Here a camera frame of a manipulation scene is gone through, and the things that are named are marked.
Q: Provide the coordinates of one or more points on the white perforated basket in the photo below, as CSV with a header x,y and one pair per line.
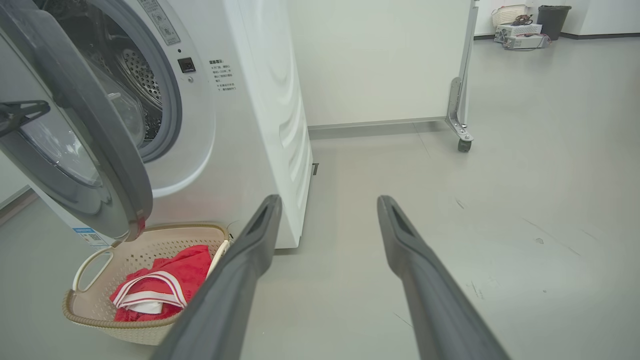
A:
x,y
507,15

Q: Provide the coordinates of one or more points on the black trash bin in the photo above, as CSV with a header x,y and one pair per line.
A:
x,y
553,22

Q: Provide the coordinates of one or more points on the red and white garment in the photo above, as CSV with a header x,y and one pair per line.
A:
x,y
180,275

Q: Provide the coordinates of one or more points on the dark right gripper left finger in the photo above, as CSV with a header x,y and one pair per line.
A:
x,y
230,290

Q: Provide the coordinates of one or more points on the cream basket with brown rim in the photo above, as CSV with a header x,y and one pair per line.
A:
x,y
95,300

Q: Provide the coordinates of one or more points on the blue energy label sticker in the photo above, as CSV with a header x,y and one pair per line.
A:
x,y
90,239

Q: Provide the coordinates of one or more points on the grey warning sticker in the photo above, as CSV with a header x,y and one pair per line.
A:
x,y
160,22

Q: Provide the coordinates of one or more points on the white vented electronics box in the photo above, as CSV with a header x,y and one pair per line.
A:
x,y
520,30

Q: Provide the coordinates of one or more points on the grey washing machine door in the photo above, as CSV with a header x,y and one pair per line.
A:
x,y
90,125

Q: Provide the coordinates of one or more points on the white front-load washing machine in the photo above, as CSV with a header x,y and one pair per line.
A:
x,y
260,125

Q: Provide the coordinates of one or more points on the black text sticker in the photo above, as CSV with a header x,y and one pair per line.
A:
x,y
222,76

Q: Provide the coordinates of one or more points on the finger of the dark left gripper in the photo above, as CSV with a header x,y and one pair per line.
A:
x,y
15,112

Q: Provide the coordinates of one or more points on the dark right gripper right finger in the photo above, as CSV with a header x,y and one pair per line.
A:
x,y
435,300

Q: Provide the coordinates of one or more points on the white partition panel on casters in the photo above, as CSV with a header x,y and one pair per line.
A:
x,y
375,60

